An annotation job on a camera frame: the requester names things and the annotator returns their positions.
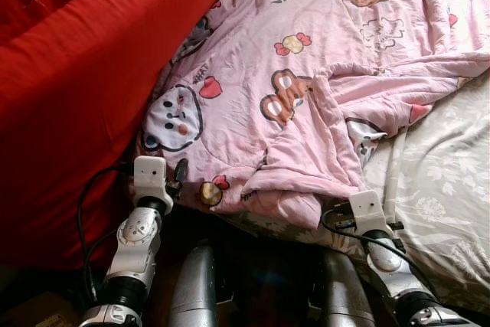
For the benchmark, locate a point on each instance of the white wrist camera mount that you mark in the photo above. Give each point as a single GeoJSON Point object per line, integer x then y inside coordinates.
{"type": "Point", "coordinates": [151, 178]}
{"type": "Point", "coordinates": [367, 208]}

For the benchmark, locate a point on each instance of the silver robot left leg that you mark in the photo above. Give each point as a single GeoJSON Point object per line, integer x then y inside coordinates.
{"type": "Point", "coordinates": [193, 289]}

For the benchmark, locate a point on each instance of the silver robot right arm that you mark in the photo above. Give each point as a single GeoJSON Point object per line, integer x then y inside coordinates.
{"type": "Point", "coordinates": [390, 258]}

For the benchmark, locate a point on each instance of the silver robot right leg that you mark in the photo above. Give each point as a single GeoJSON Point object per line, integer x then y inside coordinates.
{"type": "Point", "coordinates": [344, 296]}

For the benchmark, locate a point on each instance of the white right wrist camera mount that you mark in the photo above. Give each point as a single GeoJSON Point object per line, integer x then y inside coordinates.
{"type": "Point", "coordinates": [367, 208]}

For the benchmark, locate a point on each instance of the silver robot leg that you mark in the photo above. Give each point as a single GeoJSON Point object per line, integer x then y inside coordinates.
{"type": "Point", "coordinates": [344, 296]}
{"type": "Point", "coordinates": [193, 289]}

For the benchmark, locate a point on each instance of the beige floral bed sheet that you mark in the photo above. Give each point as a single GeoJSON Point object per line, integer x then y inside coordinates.
{"type": "Point", "coordinates": [444, 189]}

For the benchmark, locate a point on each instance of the pink cartoon print blanket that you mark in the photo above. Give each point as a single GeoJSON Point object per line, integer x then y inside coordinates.
{"type": "Point", "coordinates": [344, 51]}

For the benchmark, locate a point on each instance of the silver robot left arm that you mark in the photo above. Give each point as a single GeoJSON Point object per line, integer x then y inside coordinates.
{"type": "Point", "coordinates": [138, 243]}

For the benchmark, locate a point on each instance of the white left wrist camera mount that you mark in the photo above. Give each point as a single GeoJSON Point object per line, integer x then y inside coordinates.
{"type": "Point", "coordinates": [151, 178]}

